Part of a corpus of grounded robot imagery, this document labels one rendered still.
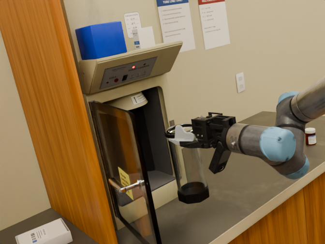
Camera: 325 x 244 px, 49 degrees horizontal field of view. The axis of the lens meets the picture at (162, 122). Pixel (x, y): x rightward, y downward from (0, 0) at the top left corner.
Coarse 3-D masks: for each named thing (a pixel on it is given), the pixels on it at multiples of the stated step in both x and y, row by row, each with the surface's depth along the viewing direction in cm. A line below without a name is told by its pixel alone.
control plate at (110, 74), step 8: (128, 64) 104; (136, 64) 107; (152, 64) 112; (104, 72) 100; (112, 72) 103; (120, 72) 105; (128, 72) 108; (136, 72) 110; (104, 80) 104; (112, 80) 106; (120, 80) 109; (128, 80) 111
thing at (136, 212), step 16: (96, 112) 104; (112, 112) 90; (128, 112) 81; (112, 128) 94; (128, 128) 83; (112, 144) 98; (128, 144) 86; (112, 160) 103; (128, 160) 90; (112, 176) 108; (144, 176) 84; (144, 192) 86; (128, 208) 102; (144, 208) 89; (128, 224) 107; (144, 224) 93; (144, 240) 97
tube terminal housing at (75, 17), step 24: (72, 0) 101; (96, 0) 106; (120, 0) 111; (144, 0) 116; (72, 24) 102; (144, 24) 117; (72, 48) 104; (96, 96) 109; (120, 96) 114; (168, 96) 127; (168, 120) 128; (96, 144) 111; (168, 144) 132; (168, 192) 131
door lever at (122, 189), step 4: (112, 180) 91; (116, 180) 91; (136, 180) 88; (112, 184) 91; (116, 184) 88; (120, 184) 88; (132, 184) 87; (136, 184) 87; (116, 188) 88; (120, 188) 86; (124, 188) 86; (128, 188) 86; (132, 188) 87; (120, 192) 86; (124, 192) 86
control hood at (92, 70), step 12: (144, 48) 106; (156, 48) 107; (168, 48) 111; (180, 48) 115; (84, 60) 102; (96, 60) 96; (108, 60) 98; (120, 60) 101; (132, 60) 104; (156, 60) 112; (168, 60) 116; (84, 72) 103; (96, 72) 98; (156, 72) 118; (84, 84) 105; (96, 84) 103; (120, 84) 110
